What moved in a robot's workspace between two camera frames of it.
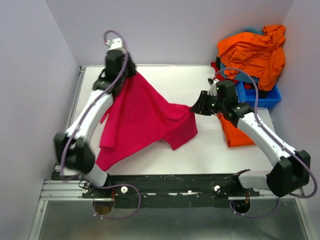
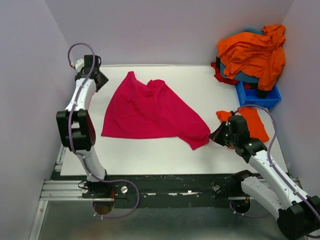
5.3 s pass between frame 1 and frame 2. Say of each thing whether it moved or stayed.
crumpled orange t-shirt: stayed
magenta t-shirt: moved
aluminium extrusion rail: stayed
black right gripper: moved
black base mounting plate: stayed
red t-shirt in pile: stayed
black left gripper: moved
